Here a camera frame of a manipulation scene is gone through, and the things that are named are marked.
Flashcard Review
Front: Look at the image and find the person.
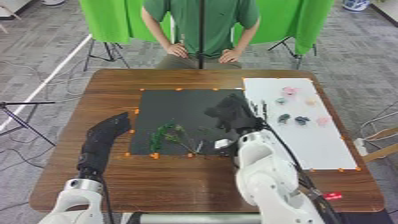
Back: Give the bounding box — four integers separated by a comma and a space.
141, 0, 264, 70

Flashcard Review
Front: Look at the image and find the blue and white vase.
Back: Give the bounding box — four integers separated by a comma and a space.
342, 0, 372, 13

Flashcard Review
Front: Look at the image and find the white sheet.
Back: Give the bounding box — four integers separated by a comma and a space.
242, 77, 361, 172

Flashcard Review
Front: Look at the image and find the black backdrop stand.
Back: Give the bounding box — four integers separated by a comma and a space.
265, 35, 321, 70
82, 39, 132, 72

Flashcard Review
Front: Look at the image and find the white flower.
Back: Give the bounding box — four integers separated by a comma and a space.
214, 139, 234, 149

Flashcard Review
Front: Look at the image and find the pink flower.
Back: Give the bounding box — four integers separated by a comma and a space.
315, 115, 333, 127
281, 86, 303, 96

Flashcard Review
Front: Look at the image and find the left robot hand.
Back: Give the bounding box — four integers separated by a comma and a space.
79, 112, 134, 172

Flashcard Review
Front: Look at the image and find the black stand pole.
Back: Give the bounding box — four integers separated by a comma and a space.
196, 0, 209, 70

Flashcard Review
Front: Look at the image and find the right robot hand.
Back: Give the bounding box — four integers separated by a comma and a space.
203, 92, 267, 135

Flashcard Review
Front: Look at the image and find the black cable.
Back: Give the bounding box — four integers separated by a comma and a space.
260, 121, 335, 214

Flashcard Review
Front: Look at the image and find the green sprig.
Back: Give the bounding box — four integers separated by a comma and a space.
164, 124, 202, 155
148, 123, 178, 154

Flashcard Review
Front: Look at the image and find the dark teal flower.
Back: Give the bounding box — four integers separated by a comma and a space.
276, 113, 294, 125

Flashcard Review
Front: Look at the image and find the dark mat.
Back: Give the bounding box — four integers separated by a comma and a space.
129, 88, 246, 158

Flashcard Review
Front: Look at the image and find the black tripod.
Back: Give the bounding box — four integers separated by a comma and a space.
0, 100, 59, 148

